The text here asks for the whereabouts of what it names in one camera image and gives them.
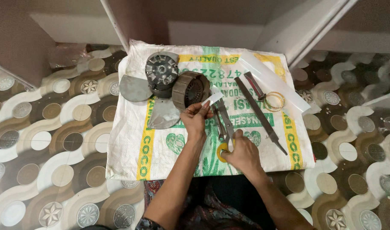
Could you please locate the person's left hand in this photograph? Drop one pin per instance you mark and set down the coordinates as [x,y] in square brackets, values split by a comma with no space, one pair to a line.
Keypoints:
[195,121]

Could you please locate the person's right hand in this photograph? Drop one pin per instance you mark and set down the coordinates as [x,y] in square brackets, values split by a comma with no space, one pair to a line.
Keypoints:
[244,153]

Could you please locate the white paper strip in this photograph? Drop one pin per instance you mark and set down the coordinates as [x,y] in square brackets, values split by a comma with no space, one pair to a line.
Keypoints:
[213,97]

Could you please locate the small metal spanner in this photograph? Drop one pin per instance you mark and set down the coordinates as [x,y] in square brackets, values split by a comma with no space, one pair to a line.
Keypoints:
[219,126]

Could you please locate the brown round motor cover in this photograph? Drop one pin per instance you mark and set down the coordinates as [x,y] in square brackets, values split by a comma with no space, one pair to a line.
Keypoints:
[190,91]

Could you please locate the long dark metal file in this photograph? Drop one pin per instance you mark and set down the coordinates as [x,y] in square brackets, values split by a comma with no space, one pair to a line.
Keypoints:
[260,115]

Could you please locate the thin gold bangle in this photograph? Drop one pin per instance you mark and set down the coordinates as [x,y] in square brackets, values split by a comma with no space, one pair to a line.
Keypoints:
[279,97]
[268,107]

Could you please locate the dark patterned clothing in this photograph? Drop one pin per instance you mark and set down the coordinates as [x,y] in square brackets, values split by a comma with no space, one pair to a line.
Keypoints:
[227,204]

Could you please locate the grey fan blades with motor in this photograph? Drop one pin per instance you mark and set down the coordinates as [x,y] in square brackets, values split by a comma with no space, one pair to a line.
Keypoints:
[162,74]

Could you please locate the white woven printed sack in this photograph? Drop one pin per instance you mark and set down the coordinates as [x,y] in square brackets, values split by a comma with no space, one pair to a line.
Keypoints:
[134,150]

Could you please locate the clear plastic sheet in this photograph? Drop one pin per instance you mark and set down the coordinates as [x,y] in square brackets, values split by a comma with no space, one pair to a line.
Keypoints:
[275,76]

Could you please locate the white metal pipe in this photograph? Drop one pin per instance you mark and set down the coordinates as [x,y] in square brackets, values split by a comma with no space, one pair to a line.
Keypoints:
[115,27]

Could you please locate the crumpled clear plastic bag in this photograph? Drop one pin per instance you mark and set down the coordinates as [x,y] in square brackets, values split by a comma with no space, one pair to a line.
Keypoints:
[67,55]

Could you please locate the grey metal bar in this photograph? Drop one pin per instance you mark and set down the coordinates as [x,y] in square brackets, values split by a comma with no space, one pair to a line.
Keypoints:
[12,76]

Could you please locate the white slanted frame bar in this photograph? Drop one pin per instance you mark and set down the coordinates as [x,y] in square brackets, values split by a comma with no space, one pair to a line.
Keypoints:
[319,30]

